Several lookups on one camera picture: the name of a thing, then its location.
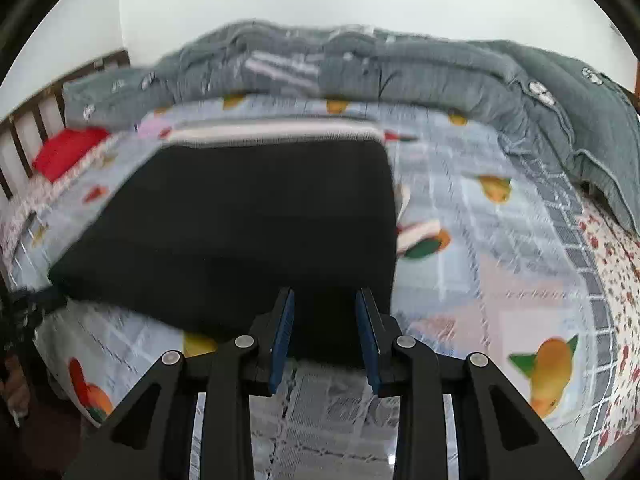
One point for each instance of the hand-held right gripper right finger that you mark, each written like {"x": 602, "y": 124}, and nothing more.
{"x": 369, "y": 340}

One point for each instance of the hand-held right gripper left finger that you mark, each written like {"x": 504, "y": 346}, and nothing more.
{"x": 281, "y": 340}

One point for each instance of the black pants with cream stripe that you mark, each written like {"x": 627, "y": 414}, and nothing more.
{"x": 250, "y": 210}

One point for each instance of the person's left hand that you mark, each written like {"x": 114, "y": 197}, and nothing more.
{"x": 15, "y": 390}

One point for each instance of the fruit print grey blanket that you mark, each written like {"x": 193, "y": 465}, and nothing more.
{"x": 500, "y": 260}

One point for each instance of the red pillow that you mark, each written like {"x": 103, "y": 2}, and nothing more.
{"x": 67, "y": 152}

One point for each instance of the wooden headboard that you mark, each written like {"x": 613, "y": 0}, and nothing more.
{"x": 75, "y": 77}

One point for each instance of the floral bed sheet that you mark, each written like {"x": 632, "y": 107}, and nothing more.
{"x": 615, "y": 280}

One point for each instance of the grey quilt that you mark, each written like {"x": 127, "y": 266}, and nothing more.
{"x": 425, "y": 70}

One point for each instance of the wooden footboard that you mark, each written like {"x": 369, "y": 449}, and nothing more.
{"x": 632, "y": 100}

